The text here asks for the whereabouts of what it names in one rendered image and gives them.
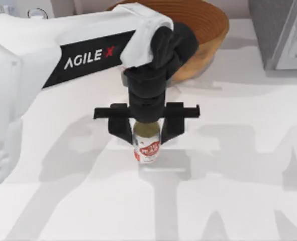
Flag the red and white can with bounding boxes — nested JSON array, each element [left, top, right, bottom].
[[133, 120, 162, 164]]

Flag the brown woven basket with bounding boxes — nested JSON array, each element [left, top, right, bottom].
[[106, 0, 230, 82]]

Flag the grey cabinet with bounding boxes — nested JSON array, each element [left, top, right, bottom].
[[247, 0, 297, 72]]

